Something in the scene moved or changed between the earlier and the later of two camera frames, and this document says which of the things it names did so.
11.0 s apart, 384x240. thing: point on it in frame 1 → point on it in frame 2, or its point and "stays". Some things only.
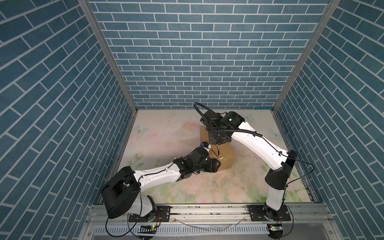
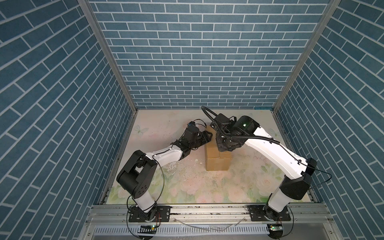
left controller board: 147,229 stays
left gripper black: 215,167 → 204,138
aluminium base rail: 291,218 stays
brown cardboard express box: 223,152 stays
